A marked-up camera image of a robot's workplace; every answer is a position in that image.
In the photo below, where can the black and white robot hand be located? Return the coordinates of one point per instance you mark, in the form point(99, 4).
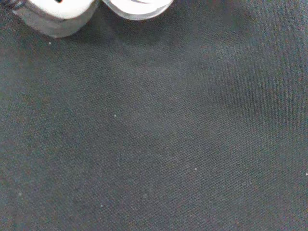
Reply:
point(57, 16)

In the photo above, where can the black bench cloth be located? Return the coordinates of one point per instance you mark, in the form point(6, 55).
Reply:
point(154, 134)

